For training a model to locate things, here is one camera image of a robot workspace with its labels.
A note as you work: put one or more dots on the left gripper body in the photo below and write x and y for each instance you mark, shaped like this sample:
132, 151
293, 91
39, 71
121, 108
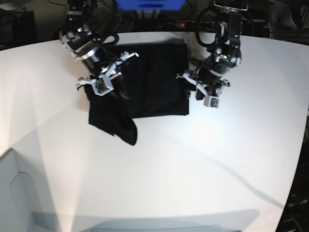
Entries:
207, 81

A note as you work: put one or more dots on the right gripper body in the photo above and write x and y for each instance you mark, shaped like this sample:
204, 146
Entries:
99, 67

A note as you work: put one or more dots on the black T-shirt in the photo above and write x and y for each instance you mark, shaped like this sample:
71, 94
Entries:
147, 88

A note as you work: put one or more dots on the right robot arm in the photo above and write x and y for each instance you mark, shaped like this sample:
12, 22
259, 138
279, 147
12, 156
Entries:
79, 31

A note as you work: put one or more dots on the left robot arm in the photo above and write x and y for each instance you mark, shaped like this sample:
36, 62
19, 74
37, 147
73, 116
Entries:
225, 54

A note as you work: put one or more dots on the blue box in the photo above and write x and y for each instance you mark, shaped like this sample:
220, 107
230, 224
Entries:
170, 5

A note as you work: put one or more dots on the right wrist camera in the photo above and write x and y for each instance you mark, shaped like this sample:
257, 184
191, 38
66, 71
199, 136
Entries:
102, 87

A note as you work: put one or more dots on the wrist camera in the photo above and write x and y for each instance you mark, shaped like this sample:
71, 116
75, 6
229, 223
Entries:
102, 87
211, 101

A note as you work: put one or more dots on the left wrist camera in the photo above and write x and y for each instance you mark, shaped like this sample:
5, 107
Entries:
211, 101

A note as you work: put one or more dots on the white power strip red switch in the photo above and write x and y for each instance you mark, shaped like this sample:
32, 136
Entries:
188, 25

